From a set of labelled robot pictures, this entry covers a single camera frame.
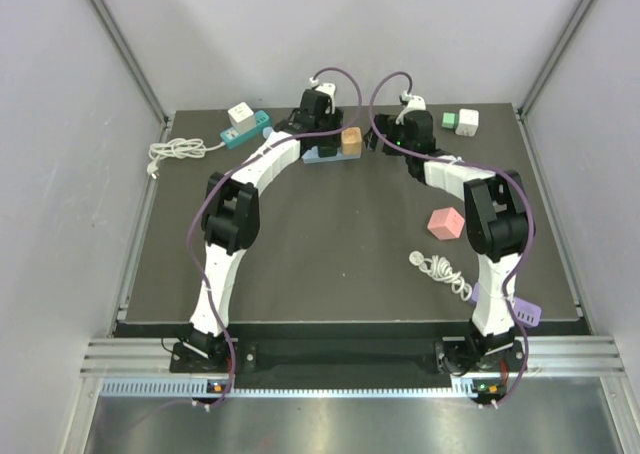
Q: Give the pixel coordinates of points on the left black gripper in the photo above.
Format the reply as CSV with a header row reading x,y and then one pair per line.
x,y
333,119

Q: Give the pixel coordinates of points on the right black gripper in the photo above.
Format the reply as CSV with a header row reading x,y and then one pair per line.
x,y
387,125

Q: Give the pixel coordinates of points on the pink cube plug adapter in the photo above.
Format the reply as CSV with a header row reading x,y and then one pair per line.
x,y
446,224

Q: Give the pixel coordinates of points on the purple power strip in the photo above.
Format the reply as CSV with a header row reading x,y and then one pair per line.
x,y
527,313

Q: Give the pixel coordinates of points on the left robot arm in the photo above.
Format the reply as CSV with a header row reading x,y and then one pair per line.
x,y
230,221

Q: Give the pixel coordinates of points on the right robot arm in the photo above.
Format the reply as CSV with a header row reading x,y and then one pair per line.
x,y
499,224

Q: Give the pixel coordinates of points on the orange cube adapter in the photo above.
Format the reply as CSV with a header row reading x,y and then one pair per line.
x,y
351,142

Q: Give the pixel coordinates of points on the dark green cube adapter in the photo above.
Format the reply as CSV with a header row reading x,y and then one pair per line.
x,y
325,151

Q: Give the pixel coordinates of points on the light blue power strip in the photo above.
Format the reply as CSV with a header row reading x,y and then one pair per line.
x,y
312,156

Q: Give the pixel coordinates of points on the white cube adapter on teal strip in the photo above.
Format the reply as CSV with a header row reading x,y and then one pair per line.
x,y
242,117

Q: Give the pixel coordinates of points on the small green cube adapter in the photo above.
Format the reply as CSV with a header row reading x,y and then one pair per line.
x,y
450,120

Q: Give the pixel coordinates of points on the white cube adapter far right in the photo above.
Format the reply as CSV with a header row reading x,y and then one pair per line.
x,y
467,122

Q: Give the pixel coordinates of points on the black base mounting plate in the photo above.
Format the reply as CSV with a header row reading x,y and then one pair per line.
x,y
257,356

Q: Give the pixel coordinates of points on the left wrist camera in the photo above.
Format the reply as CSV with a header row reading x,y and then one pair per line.
x,y
326,88

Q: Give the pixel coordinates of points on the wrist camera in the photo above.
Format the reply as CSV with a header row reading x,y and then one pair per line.
x,y
326,88
410,103

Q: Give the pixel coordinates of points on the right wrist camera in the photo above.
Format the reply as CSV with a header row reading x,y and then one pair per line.
x,y
410,103

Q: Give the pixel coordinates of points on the left aluminium frame post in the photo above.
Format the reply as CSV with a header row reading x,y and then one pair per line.
x,y
113,31

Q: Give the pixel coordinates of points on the aluminium frame post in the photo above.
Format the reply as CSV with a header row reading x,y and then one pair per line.
x,y
571,28
113,31

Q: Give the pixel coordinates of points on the right aluminium frame post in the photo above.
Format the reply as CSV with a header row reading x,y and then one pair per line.
x,y
571,28

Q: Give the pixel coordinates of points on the front aluminium rail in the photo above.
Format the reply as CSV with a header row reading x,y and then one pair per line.
x,y
549,356

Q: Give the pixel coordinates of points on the slotted cable duct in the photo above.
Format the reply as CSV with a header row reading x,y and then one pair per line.
x,y
209,389

